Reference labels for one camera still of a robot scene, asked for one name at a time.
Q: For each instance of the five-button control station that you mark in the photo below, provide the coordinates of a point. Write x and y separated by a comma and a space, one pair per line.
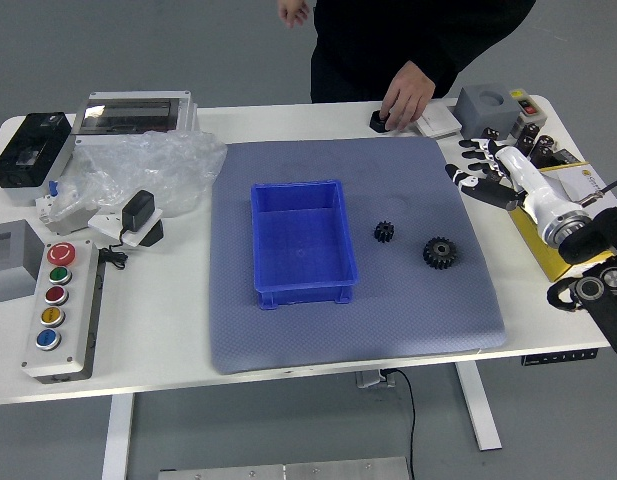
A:
78, 310

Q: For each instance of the grey enclosure box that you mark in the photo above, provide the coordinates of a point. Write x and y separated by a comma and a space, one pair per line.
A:
13, 280

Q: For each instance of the big black gear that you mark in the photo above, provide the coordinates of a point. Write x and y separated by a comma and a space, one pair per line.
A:
440, 253

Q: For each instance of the grey red-green push-button switch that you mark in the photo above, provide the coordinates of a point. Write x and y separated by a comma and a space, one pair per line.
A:
530, 107

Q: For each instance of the clear plastic bag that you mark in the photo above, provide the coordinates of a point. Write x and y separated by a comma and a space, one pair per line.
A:
153, 165

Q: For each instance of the person's left hand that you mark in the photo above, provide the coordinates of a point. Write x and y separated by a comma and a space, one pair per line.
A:
408, 95

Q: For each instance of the blue plastic box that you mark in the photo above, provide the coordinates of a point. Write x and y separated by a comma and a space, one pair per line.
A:
303, 245

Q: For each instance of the white right table leg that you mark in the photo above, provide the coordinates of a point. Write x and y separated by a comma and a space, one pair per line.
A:
480, 405

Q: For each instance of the clear-cover distribution box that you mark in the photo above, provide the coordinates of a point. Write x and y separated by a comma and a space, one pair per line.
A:
128, 115

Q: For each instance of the small black gear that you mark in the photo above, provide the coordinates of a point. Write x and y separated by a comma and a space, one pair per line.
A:
384, 232

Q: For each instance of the grey under-table bracket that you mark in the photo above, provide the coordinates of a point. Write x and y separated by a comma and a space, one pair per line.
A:
375, 379

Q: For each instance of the white circuit breaker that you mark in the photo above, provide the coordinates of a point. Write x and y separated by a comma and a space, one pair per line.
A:
63, 220

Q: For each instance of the grey-blue textured mat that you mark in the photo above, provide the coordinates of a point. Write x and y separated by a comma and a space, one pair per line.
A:
413, 310

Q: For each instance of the person's right hand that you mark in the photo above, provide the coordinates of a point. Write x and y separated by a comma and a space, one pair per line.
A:
293, 12

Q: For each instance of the white wall switch plate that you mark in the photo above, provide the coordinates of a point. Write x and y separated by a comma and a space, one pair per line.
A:
440, 124

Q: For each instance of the black device on grey base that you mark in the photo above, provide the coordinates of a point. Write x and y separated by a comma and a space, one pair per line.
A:
30, 145

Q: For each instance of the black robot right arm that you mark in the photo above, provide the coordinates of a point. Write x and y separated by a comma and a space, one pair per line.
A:
588, 240

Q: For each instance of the black power adapter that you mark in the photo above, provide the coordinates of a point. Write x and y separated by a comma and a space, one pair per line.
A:
138, 210

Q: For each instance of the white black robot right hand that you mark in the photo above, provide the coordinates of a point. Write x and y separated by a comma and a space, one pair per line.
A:
523, 175

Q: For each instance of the silver metal plate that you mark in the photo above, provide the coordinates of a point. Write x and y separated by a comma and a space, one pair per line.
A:
283, 470

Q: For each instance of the black hex nut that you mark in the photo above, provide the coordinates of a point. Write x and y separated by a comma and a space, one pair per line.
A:
376, 123

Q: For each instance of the grey block with round hole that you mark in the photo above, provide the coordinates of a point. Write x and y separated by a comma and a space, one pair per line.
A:
480, 117

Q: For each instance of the person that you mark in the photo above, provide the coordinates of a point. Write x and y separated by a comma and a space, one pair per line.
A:
368, 40

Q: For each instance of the white table leg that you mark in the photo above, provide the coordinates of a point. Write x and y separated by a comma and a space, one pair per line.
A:
480, 405
118, 435

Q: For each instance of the white left table leg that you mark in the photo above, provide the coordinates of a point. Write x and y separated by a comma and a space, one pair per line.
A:
118, 435

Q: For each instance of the dark cylindrical capacitor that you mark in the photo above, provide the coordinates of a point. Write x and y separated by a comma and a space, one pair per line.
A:
543, 150
525, 137
490, 133

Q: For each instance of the yellow white carton box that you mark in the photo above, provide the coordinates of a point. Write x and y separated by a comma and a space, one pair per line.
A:
543, 257

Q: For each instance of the white socket panel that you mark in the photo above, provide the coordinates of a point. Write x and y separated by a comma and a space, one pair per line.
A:
105, 222

